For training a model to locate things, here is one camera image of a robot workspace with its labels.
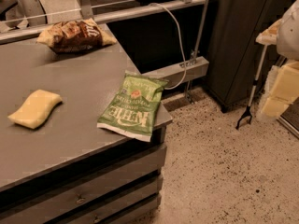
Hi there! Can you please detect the grey metal rail frame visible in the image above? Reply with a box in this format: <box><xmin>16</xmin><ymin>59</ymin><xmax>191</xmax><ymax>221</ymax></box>
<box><xmin>0</xmin><ymin>0</ymin><xmax>213</xmax><ymax>105</ymax></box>

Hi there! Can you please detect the grabber reacher tool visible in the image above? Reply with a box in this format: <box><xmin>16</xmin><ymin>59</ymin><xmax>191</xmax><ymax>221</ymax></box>
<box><xmin>235</xmin><ymin>45</ymin><xmax>268</xmax><ymax>130</ymax></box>

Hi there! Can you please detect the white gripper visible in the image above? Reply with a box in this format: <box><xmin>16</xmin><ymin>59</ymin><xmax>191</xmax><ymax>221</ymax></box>
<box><xmin>256</xmin><ymin>60</ymin><xmax>299</xmax><ymax>121</ymax></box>

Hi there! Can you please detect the grey drawer unit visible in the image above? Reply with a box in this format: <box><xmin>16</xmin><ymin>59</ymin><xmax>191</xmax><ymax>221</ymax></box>
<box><xmin>0</xmin><ymin>126</ymin><xmax>166</xmax><ymax>224</ymax></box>

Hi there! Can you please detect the brown chip bag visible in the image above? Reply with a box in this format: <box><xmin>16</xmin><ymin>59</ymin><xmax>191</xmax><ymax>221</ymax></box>
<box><xmin>36</xmin><ymin>19</ymin><xmax>117</xmax><ymax>53</ymax></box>

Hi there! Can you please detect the yellow sponge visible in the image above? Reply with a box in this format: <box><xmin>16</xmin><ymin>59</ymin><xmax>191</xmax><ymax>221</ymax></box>
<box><xmin>8</xmin><ymin>90</ymin><xmax>63</xmax><ymax>129</ymax></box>

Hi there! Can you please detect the green kettle chip bag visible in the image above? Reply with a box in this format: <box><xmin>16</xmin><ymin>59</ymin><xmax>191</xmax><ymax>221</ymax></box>
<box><xmin>97</xmin><ymin>72</ymin><xmax>168</xmax><ymax>142</ymax></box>

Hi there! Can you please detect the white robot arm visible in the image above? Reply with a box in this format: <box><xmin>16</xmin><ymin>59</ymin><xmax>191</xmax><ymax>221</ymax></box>
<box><xmin>256</xmin><ymin>0</ymin><xmax>299</xmax><ymax>120</ymax></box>

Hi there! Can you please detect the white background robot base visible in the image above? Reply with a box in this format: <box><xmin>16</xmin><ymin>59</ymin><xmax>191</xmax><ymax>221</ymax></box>
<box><xmin>0</xmin><ymin>0</ymin><xmax>47</xmax><ymax>28</ymax></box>

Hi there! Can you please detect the dark grey cabinet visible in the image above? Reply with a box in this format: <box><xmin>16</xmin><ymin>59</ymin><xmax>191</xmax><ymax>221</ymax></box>
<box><xmin>206</xmin><ymin>0</ymin><xmax>295</xmax><ymax>112</ymax></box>

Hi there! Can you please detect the white cable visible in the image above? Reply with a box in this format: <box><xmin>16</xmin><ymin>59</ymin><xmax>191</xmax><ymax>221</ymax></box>
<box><xmin>149</xmin><ymin>2</ymin><xmax>188</xmax><ymax>91</ymax></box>

